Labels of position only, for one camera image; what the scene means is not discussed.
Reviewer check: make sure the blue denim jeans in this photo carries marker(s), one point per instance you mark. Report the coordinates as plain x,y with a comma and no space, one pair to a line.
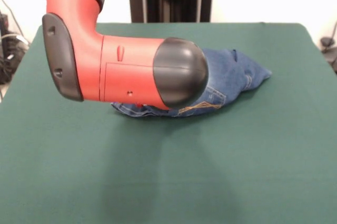
231,71

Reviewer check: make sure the dark green table cloth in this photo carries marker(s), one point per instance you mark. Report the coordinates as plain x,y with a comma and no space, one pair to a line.
168,168

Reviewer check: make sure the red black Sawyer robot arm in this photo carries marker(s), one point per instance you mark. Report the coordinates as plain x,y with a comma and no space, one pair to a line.
118,71

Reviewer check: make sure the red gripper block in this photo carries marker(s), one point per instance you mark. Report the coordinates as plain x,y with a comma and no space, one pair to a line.
139,104

